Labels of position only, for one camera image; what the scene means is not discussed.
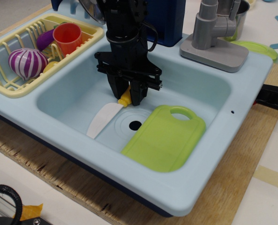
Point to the steel pot lid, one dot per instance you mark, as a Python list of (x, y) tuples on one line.
[(93, 9)]

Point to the green plastic plate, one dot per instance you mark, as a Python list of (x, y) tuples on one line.
[(258, 48)]

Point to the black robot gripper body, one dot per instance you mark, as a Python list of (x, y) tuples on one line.
[(128, 59)]

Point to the cream dish drying rack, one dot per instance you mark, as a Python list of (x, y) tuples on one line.
[(11, 85)]

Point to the grey toy faucet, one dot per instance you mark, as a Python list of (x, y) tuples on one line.
[(213, 39)]

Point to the yellow toy piece in rack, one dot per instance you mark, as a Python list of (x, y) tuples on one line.
[(49, 66)]

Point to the wooden base board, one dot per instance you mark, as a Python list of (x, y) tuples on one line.
[(243, 190)]

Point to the yellow tape piece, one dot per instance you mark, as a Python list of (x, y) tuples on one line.
[(31, 211)]

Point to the yellow handled white toy knife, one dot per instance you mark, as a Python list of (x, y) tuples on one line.
[(107, 113)]

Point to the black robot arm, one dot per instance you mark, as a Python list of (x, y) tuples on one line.
[(126, 18)]

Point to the purple toy eggplant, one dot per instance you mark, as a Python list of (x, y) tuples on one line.
[(44, 40)]

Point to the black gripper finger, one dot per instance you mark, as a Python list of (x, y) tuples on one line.
[(138, 91), (118, 85)]

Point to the light blue toy sink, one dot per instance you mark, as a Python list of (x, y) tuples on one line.
[(60, 110)]

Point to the black clamp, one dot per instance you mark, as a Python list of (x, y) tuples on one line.
[(268, 96)]

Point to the dark blue plastic box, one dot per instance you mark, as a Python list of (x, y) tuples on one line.
[(166, 16)]

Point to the purple white toy onion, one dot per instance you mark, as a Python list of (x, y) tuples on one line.
[(27, 63)]

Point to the green plastic cutting board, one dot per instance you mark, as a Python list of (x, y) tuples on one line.
[(166, 139)]

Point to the orange plastic cup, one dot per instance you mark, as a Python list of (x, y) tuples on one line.
[(68, 36)]

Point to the stainless steel pot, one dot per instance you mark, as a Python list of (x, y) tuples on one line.
[(224, 7)]

